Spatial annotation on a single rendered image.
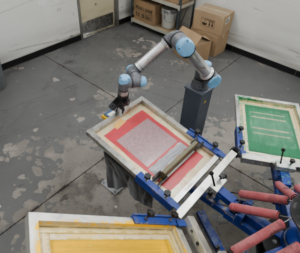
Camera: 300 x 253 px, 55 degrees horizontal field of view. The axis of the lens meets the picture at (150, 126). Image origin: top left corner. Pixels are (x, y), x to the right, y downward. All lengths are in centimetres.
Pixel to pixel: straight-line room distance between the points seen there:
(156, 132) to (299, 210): 106
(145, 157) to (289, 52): 399
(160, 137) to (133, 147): 23
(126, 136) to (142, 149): 16
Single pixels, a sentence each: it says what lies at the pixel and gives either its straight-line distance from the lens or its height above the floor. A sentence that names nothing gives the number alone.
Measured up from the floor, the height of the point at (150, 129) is 108.
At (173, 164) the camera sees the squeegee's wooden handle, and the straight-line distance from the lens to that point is 187.
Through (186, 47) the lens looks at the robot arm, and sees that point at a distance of 195.
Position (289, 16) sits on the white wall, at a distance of 536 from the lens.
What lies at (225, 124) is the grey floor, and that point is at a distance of 404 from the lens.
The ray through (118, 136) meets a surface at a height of 110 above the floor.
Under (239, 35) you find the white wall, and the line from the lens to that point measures 576.
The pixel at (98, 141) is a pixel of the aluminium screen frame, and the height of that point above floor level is 114.
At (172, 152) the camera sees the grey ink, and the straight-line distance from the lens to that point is 205.
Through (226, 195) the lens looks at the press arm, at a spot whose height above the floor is 105.
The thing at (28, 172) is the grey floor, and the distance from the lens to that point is 344.
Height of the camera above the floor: 254
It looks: 42 degrees down
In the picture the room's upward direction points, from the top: 4 degrees clockwise
